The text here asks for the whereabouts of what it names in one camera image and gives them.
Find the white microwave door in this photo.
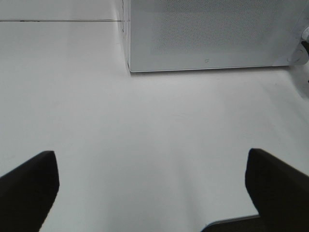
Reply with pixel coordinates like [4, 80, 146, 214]
[123, 0, 306, 72]

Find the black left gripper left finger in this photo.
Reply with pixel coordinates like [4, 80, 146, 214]
[0, 151, 60, 232]

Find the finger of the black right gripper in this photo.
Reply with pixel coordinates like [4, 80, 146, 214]
[301, 41, 309, 60]

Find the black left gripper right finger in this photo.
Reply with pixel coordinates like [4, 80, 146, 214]
[245, 148, 309, 232]

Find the white microwave oven body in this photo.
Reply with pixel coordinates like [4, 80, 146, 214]
[273, 0, 309, 66]

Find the white timer knob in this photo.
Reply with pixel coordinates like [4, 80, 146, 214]
[301, 27, 309, 43]

